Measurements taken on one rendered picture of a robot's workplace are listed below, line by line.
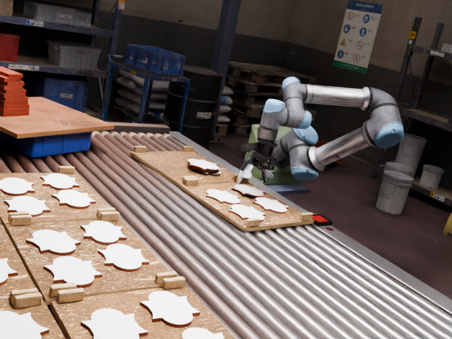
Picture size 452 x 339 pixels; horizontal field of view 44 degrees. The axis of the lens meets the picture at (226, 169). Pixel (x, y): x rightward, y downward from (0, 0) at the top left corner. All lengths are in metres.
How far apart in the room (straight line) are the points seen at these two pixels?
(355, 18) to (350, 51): 0.44
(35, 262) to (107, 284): 0.20
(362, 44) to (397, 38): 0.55
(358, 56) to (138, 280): 6.67
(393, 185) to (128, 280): 4.47
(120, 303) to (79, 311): 0.10
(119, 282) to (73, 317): 0.20
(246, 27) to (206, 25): 0.70
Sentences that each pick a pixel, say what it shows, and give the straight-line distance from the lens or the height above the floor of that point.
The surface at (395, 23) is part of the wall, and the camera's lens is 7.63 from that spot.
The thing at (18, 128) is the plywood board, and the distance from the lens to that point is 2.29.
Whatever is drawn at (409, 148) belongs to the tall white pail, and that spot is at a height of 0.48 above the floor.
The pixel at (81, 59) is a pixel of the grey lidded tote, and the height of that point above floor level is 0.74.
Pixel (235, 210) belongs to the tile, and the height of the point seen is 0.94.
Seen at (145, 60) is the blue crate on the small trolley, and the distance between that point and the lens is 5.59.
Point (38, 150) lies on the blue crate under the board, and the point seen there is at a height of 0.95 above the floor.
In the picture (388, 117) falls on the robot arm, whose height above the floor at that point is 1.34.
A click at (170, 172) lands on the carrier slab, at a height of 0.94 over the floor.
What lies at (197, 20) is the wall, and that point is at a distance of 7.84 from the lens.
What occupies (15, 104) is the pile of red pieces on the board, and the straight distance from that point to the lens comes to 2.45.
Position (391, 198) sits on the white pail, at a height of 0.16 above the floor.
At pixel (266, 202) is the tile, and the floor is 0.94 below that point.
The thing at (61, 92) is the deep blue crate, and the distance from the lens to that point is 6.46.
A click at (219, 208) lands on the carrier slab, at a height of 0.94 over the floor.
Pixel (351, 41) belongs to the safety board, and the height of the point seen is 1.48.
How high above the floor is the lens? 1.65
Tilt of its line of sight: 16 degrees down
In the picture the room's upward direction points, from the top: 12 degrees clockwise
